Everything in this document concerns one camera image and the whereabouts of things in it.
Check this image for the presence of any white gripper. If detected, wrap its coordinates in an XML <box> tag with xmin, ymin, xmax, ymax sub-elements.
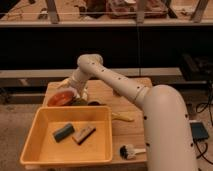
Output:
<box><xmin>67</xmin><ymin>77</ymin><xmax>88</xmax><ymax>100</ymax></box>

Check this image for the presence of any orange bowl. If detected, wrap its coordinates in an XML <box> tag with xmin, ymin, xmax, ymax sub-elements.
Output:
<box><xmin>47</xmin><ymin>90</ymin><xmax>75</xmax><ymax>107</ymax></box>

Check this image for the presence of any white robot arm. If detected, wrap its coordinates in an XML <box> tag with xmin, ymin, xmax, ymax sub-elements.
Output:
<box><xmin>68</xmin><ymin>54</ymin><xmax>198</xmax><ymax>171</ymax></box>

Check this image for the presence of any dark bowl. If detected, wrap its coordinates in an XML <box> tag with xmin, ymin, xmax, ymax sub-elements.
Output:
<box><xmin>88</xmin><ymin>101</ymin><xmax>104</xmax><ymax>106</ymax></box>

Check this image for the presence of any brown wooden block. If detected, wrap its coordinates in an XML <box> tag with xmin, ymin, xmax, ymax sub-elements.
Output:
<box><xmin>72</xmin><ymin>124</ymin><xmax>96</xmax><ymax>145</ymax></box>

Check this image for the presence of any teal sponge block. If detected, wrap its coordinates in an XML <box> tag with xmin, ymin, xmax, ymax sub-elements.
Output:
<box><xmin>53</xmin><ymin>123</ymin><xmax>75</xmax><ymax>142</ymax></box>

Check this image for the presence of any yellow banana toy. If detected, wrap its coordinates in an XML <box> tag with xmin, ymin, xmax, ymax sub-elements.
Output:
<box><xmin>111</xmin><ymin>113</ymin><xmax>134</xmax><ymax>122</ymax></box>

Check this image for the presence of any yellow plastic tub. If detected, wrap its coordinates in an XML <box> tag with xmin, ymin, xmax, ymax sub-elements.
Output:
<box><xmin>20</xmin><ymin>106</ymin><xmax>113</xmax><ymax>167</ymax></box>

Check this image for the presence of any black bristle brush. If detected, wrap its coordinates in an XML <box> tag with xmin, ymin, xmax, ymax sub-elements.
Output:
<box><xmin>120</xmin><ymin>144</ymin><xmax>146</xmax><ymax>160</ymax></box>

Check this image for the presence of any blue box on floor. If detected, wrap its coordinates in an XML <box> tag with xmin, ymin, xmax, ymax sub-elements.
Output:
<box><xmin>190</xmin><ymin>122</ymin><xmax>209</xmax><ymax>141</ymax></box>

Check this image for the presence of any black cable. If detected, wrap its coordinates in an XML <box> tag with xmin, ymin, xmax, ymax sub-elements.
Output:
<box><xmin>195</xmin><ymin>85</ymin><xmax>213</xmax><ymax>165</ymax></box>

